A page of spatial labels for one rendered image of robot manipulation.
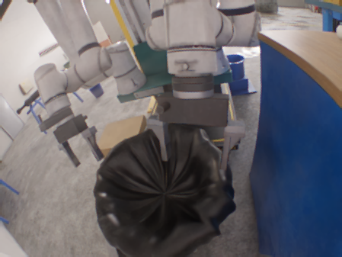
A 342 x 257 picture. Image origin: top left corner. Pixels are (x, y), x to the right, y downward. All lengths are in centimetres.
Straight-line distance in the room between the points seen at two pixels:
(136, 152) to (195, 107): 43
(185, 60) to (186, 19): 7
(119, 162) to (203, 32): 55
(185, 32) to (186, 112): 14
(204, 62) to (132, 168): 53
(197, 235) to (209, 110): 29
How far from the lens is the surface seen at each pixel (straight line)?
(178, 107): 28
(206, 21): 26
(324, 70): 32
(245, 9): 61
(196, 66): 24
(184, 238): 41
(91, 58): 56
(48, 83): 51
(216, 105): 26
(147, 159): 67
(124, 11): 95
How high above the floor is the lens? 106
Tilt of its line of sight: 41 degrees down
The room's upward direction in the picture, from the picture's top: 25 degrees counter-clockwise
